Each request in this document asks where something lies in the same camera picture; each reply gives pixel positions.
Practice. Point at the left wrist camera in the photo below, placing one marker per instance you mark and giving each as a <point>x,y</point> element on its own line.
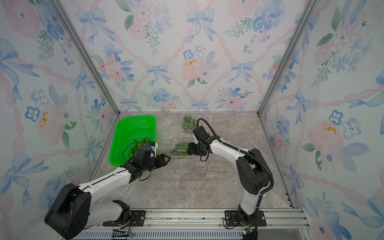
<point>145,154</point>

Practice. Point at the aluminium corner post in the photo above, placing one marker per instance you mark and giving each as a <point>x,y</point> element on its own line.
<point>81,49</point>
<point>291,47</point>

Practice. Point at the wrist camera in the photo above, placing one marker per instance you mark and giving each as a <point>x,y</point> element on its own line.
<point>200,134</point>
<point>145,154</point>

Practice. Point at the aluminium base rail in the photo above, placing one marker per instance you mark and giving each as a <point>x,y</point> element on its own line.
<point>205,224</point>

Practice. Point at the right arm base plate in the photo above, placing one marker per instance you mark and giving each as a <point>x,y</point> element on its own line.
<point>237,218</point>

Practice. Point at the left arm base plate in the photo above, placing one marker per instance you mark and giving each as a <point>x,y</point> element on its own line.
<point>133,218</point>

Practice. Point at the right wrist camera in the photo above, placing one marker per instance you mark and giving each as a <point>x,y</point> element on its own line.
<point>200,134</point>

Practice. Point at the aluminium corner post right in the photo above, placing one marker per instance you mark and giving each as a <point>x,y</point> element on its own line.
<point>291,47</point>

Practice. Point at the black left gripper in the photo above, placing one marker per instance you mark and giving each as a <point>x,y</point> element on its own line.
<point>162,161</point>

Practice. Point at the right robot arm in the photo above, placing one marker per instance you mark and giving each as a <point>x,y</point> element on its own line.
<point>255,175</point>

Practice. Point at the far clear pepper container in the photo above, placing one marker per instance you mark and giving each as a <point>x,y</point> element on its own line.
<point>189,123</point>

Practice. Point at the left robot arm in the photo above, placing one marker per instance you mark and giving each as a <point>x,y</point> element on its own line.
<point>74,209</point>

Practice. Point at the aluminium corner post left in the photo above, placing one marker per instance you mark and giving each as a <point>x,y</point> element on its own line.
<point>81,49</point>

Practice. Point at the clear pepper container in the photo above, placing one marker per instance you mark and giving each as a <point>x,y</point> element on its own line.
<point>189,123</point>
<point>180,149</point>

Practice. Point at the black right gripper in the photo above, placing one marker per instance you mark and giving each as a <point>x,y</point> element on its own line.
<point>191,149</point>

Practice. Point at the green plastic basket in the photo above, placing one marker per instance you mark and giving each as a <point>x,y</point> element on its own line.
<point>127,130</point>

